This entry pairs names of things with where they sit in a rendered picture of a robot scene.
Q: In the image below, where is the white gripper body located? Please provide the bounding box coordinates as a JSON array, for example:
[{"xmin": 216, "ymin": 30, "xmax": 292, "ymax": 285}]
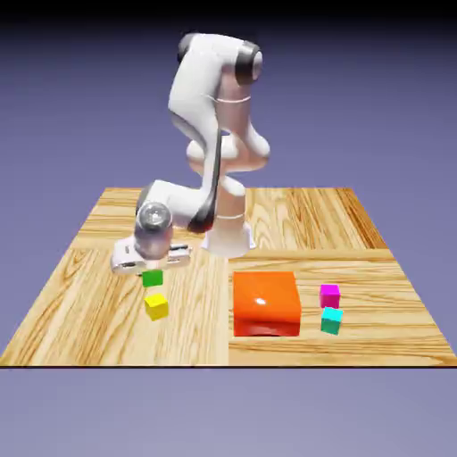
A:
[{"xmin": 109, "ymin": 237, "xmax": 194, "ymax": 275}]

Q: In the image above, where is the small yellow cube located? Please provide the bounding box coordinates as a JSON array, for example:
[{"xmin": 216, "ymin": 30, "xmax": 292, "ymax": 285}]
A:
[{"xmin": 143, "ymin": 293, "xmax": 170, "ymax": 322}]

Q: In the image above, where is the small cyan cube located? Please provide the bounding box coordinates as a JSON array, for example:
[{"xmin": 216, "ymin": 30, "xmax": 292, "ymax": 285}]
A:
[{"xmin": 320, "ymin": 306, "xmax": 345, "ymax": 337}]

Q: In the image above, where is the small magenta cube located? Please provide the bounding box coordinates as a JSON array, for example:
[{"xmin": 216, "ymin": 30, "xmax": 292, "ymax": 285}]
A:
[{"xmin": 319, "ymin": 283, "xmax": 341, "ymax": 310}]

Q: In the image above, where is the large orange box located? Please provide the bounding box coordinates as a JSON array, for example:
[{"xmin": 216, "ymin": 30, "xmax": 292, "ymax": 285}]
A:
[{"xmin": 232, "ymin": 270, "xmax": 303, "ymax": 338}]

